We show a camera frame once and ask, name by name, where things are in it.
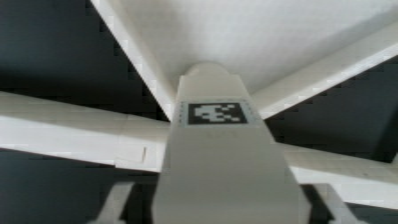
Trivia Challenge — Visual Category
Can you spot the white desk leg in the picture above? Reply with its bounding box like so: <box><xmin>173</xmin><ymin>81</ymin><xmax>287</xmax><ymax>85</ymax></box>
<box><xmin>154</xmin><ymin>63</ymin><xmax>312</xmax><ymax>224</ymax></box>

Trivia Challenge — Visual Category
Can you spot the white desk top tray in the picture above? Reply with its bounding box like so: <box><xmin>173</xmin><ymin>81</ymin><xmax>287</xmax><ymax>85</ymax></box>
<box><xmin>90</xmin><ymin>0</ymin><xmax>398</xmax><ymax>117</ymax></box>

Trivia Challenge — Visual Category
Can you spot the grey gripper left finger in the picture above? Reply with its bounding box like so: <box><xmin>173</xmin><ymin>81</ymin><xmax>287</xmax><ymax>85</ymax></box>
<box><xmin>88</xmin><ymin>182</ymin><xmax>136</xmax><ymax>224</ymax></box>

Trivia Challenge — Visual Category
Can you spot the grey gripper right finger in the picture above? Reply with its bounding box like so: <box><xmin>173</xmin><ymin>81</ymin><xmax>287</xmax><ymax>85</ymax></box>
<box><xmin>314</xmin><ymin>183</ymin><xmax>369</xmax><ymax>224</ymax></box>

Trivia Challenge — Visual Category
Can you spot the white front fence bar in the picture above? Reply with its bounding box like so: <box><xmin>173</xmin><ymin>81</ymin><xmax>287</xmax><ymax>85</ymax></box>
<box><xmin>0</xmin><ymin>91</ymin><xmax>398</xmax><ymax>210</ymax></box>

